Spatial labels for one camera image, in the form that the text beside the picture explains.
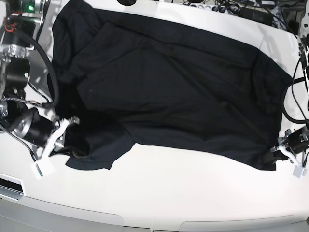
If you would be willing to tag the white power strip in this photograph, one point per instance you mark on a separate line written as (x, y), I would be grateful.
(192, 2)

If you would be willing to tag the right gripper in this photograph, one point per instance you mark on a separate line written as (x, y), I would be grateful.
(40, 130)

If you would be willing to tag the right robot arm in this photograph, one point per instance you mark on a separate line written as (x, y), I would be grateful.
(19, 33)

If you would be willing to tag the black t-shirt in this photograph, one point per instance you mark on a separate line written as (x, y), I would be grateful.
(132, 80)

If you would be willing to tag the white table slot panel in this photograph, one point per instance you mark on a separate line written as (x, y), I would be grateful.
(11, 188)

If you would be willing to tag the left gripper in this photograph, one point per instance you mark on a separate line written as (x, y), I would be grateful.
(295, 142)

